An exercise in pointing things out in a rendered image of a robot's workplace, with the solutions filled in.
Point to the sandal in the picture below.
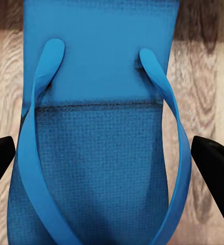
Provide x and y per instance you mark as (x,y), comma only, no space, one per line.
(89,165)

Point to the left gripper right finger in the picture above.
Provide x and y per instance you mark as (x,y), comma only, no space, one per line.
(209,158)

